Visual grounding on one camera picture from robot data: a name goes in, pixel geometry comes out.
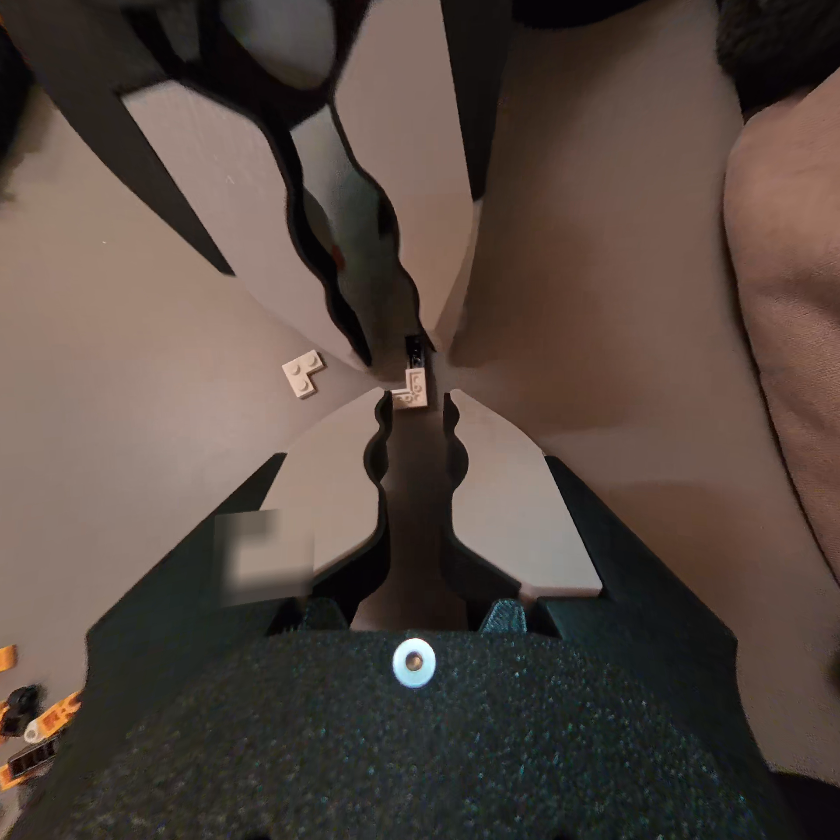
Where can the pile of mixed small lego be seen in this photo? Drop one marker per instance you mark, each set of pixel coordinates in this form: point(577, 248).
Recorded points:
point(49, 722)

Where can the black fleece jacket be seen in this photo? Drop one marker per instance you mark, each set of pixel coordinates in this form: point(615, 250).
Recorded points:
point(774, 46)

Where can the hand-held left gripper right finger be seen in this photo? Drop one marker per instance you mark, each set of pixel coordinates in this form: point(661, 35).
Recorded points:
point(518, 518)

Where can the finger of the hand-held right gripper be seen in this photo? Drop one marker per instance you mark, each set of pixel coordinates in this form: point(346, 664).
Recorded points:
point(216, 170)
point(420, 131)

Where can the beige sweatshirt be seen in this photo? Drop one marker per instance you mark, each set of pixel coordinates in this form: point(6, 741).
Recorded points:
point(787, 328)

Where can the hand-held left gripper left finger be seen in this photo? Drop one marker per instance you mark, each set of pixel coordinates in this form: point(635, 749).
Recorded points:
point(328, 479)

